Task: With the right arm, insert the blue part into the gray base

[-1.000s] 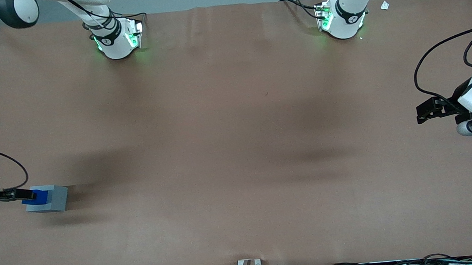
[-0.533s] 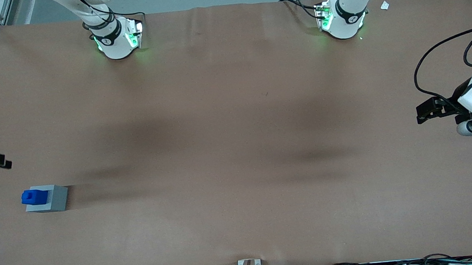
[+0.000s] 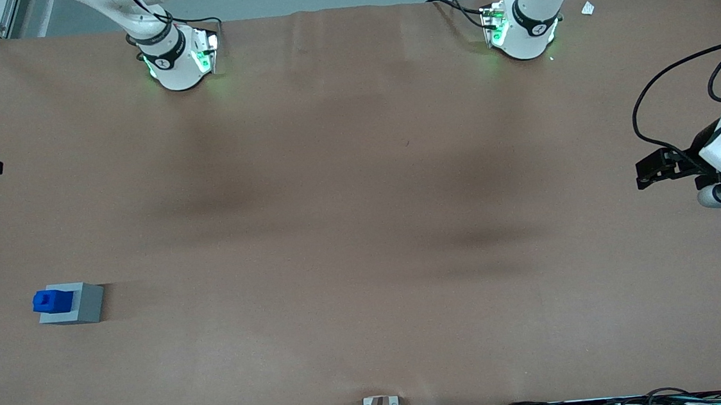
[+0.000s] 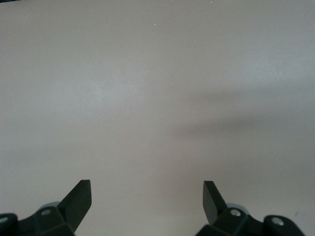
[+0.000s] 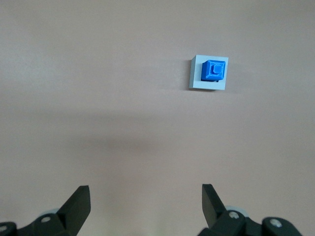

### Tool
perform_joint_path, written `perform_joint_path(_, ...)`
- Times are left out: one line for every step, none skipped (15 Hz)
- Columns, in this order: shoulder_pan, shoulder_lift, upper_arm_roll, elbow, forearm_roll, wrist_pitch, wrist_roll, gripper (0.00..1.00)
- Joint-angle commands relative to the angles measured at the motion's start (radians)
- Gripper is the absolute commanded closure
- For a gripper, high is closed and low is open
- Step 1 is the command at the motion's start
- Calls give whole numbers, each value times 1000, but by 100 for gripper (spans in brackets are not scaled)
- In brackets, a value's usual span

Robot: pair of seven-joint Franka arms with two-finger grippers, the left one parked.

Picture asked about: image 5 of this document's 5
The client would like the small blue square plastic part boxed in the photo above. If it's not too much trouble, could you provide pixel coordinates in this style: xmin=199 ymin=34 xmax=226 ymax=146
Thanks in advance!
xmin=200 ymin=59 xmax=227 ymax=83

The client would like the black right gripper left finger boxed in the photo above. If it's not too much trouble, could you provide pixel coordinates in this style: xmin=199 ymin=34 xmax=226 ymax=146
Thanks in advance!
xmin=0 ymin=185 xmax=92 ymax=236

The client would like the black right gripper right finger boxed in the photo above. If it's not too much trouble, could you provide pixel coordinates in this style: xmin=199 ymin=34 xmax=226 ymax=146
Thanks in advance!
xmin=196 ymin=183 xmax=302 ymax=236

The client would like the gray square base with recess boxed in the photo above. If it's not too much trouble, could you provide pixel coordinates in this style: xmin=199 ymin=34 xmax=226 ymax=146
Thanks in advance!
xmin=189 ymin=54 xmax=229 ymax=91

